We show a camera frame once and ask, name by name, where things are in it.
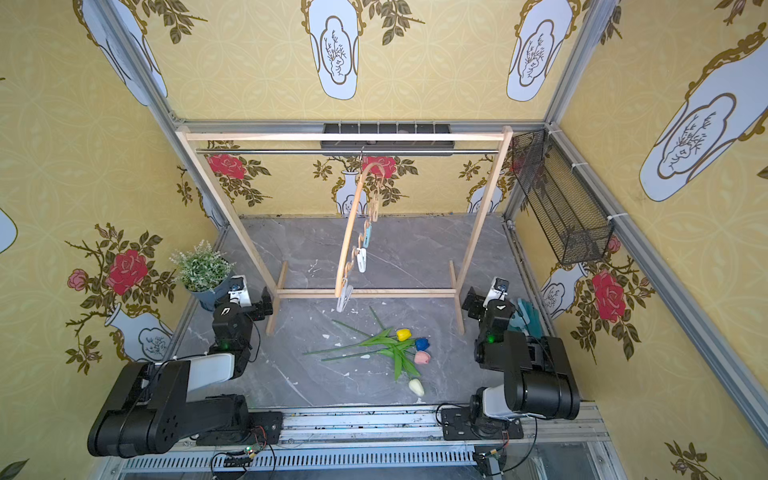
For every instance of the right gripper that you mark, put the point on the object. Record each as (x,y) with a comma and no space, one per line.
(473,302)

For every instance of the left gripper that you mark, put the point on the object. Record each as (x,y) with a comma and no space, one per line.
(261,303)

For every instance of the blue artificial tulip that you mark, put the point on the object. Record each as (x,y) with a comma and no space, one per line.
(407,354)

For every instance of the pink artificial tulip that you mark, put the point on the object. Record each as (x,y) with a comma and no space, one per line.
(422,356)

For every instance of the yellow artificial tulip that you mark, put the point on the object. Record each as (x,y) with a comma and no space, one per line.
(382,340)

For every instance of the white artificial tulip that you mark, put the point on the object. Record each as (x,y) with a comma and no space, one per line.
(415,385)

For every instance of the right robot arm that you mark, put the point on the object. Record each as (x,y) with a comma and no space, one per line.
(538,380)

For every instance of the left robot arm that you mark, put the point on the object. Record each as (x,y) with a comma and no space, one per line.
(148,411)

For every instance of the wooden clothes rack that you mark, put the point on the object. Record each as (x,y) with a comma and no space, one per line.
(188,133)

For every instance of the potted green plant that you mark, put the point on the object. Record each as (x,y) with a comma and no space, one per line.
(204,272)

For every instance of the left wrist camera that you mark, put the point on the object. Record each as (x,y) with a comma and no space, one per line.
(238,291)

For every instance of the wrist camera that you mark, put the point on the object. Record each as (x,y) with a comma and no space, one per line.
(497,294)
(238,291)

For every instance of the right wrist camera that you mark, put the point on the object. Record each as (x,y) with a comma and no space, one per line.
(497,294)

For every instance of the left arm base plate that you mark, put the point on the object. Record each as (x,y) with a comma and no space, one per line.
(264,427)

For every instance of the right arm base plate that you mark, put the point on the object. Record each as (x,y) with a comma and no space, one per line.
(459,424)

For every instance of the black wire mesh basket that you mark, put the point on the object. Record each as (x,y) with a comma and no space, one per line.
(575,225)

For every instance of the aluminium rail base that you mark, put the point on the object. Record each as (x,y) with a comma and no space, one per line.
(391,442)

